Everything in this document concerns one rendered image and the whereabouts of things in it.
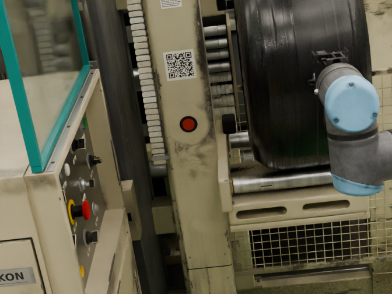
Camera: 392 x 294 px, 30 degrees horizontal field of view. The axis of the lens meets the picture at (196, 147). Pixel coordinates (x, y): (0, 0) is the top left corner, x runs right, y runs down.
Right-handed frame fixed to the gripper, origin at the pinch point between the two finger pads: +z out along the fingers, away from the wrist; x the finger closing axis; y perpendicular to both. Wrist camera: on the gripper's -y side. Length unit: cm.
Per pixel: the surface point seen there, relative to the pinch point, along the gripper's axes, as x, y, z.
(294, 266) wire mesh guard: 7, -83, 71
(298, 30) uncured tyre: 4.5, 9.6, 3.6
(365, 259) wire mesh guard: -18, -83, 71
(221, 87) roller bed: 24, -15, 62
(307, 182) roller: 4.3, -31.2, 16.2
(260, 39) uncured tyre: 13.1, 8.7, 3.9
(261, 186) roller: 16.2, -30.7, 16.1
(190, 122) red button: 32.2, -13.4, 21.3
